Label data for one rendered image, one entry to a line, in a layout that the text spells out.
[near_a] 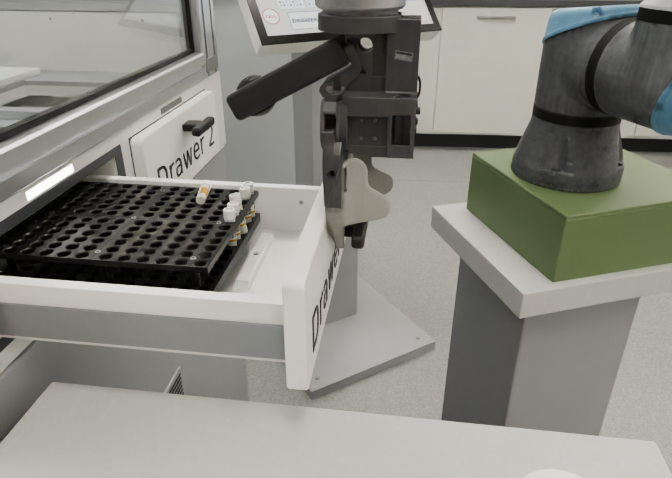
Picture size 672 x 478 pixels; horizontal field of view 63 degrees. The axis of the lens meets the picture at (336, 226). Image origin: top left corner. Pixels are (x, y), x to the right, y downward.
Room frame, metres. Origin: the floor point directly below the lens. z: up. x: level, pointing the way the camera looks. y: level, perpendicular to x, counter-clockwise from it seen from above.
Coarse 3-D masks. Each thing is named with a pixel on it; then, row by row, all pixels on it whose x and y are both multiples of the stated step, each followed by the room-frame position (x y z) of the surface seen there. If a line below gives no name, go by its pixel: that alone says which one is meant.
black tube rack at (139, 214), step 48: (96, 192) 0.59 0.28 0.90; (144, 192) 0.59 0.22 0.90; (192, 192) 0.59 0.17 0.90; (0, 240) 0.47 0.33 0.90; (48, 240) 0.47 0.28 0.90; (96, 240) 0.47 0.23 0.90; (144, 240) 0.47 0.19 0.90; (192, 240) 0.47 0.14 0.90; (240, 240) 0.52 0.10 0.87; (192, 288) 0.43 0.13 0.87
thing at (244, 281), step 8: (264, 232) 0.59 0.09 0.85; (264, 240) 0.57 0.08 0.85; (272, 240) 0.58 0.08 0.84; (256, 248) 0.55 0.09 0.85; (264, 248) 0.55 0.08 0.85; (256, 256) 0.53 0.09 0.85; (264, 256) 0.54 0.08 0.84; (248, 264) 0.51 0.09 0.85; (256, 264) 0.51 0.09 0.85; (240, 272) 0.49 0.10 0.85; (248, 272) 0.49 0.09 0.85; (256, 272) 0.51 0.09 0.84; (240, 280) 0.48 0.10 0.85; (248, 280) 0.48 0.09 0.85; (240, 288) 0.48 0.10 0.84; (248, 288) 0.48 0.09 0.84
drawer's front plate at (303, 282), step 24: (312, 216) 0.46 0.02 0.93; (312, 240) 0.42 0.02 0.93; (312, 264) 0.38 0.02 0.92; (288, 288) 0.35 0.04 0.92; (312, 288) 0.38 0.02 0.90; (288, 312) 0.35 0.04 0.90; (312, 312) 0.38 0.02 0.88; (288, 336) 0.35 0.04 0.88; (312, 336) 0.38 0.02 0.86; (288, 360) 0.35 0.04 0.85; (312, 360) 0.37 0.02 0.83; (288, 384) 0.35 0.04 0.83
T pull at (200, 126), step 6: (192, 120) 0.85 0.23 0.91; (198, 120) 0.85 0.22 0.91; (204, 120) 0.84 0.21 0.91; (210, 120) 0.85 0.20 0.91; (186, 126) 0.82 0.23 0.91; (192, 126) 0.82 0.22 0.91; (198, 126) 0.81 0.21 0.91; (204, 126) 0.82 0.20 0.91; (210, 126) 0.85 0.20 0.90; (192, 132) 0.80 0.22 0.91; (198, 132) 0.80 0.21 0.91
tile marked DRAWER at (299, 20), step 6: (288, 12) 1.36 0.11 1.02; (294, 12) 1.37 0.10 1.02; (300, 12) 1.38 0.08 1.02; (306, 12) 1.39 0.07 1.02; (312, 12) 1.39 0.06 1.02; (294, 18) 1.36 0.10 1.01; (300, 18) 1.37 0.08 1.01; (306, 18) 1.37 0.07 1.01; (312, 18) 1.38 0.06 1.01; (294, 24) 1.35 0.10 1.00; (300, 24) 1.36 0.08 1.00; (306, 24) 1.36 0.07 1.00; (312, 24) 1.37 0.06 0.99
